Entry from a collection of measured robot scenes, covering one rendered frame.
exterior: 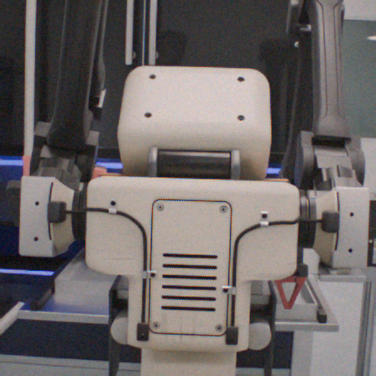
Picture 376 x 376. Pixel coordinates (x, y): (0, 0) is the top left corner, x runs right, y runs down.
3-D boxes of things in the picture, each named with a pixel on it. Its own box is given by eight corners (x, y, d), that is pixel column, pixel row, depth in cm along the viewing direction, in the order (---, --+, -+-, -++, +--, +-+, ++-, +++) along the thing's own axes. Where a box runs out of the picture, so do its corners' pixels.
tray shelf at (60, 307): (66, 264, 185) (66, 258, 184) (308, 274, 182) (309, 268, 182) (18, 318, 137) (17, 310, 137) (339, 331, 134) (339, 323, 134)
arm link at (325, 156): (319, 174, 95) (353, 177, 95) (312, 131, 103) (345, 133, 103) (307, 216, 102) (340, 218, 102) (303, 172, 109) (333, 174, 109)
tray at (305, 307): (200, 274, 171) (201, 262, 171) (297, 278, 170) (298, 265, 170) (196, 316, 138) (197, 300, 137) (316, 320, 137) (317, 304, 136)
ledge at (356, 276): (312, 268, 188) (313, 263, 188) (355, 269, 187) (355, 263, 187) (320, 281, 174) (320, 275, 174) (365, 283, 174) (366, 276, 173)
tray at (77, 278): (83, 259, 184) (83, 247, 184) (173, 263, 183) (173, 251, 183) (54, 293, 151) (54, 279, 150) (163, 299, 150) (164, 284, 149)
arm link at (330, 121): (300, -40, 115) (352, -34, 115) (288, 6, 128) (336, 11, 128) (303, 180, 98) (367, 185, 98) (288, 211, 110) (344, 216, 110)
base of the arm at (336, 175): (305, 197, 89) (388, 201, 89) (300, 159, 95) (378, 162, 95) (297, 238, 95) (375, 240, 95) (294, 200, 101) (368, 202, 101)
